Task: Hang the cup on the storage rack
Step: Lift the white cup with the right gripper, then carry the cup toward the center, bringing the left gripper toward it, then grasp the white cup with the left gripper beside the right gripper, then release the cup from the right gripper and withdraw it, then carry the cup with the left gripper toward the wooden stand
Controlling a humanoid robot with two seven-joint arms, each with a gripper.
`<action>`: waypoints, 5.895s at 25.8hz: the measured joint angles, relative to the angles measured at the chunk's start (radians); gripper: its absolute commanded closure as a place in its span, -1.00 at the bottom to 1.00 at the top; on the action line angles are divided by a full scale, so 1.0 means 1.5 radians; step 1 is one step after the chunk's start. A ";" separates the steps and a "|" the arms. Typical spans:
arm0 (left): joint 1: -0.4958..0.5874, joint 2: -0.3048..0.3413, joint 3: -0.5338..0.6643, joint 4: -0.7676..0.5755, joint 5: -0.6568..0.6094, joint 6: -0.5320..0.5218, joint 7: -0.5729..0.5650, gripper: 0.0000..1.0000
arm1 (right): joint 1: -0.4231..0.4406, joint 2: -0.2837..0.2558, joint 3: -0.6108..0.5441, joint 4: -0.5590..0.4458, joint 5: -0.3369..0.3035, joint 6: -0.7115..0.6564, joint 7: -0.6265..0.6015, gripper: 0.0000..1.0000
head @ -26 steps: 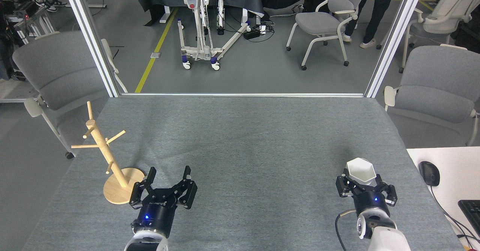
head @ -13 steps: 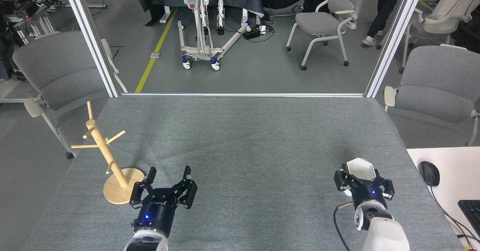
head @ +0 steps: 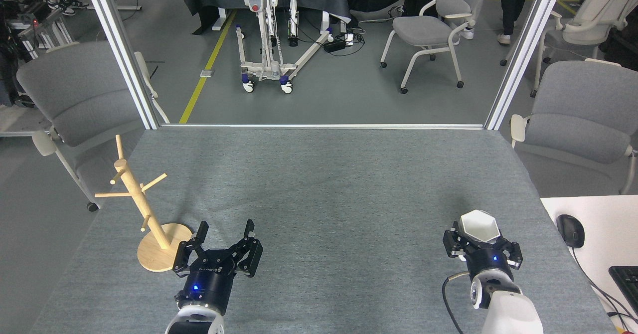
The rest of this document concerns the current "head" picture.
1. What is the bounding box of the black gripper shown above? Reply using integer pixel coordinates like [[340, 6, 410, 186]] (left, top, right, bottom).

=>
[[172, 219, 263, 316], [443, 222, 523, 280]]

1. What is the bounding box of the white faceted cup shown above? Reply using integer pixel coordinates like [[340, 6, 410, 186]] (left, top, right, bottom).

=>
[[459, 210, 500, 245]]

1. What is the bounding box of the wooden cup rack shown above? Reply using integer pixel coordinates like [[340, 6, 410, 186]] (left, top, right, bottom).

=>
[[95, 135, 192, 273]]

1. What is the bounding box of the metal equipment rack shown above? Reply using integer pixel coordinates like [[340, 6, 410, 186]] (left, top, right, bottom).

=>
[[0, 0, 75, 108]]

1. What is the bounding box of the black computer mouse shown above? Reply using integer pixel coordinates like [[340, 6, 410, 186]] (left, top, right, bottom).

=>
[[556, 214, 585, 248]]

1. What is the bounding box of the white desk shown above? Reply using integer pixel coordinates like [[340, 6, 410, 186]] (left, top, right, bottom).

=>
[[541, 195, 638, 334]]

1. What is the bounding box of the black keyboard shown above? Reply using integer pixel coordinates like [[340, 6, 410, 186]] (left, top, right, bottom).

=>
[[609, 266, 638, 317]]

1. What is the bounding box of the black power strip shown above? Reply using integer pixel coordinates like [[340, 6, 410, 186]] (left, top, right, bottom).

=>
[[323, 34, 357, 53]]

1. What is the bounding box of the white mesh-back chair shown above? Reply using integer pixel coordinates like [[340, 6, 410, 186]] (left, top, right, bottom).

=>
[[500, 0, 638, 98]]

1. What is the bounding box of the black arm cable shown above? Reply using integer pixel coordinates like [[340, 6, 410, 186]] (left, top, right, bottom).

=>
[[442, 272, 472, 334]]

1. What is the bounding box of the black mouse cable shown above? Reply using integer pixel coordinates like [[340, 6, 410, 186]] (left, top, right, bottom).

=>
[[571, 247, 638, 325]]

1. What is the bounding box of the grey chair with white frame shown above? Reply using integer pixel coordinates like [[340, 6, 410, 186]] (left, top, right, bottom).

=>
[[380, 0, 491, 94], [509, 60, 638, 195], [16, 41, 170, 212]]

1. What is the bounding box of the silver frame rail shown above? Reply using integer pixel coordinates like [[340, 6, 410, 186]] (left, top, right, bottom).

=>
[[159, 123, 486, 130]]

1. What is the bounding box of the silver frame post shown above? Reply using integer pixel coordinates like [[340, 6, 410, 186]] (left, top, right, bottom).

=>
[[81, 0, 162, 130], [484, 0, 569, 130]]

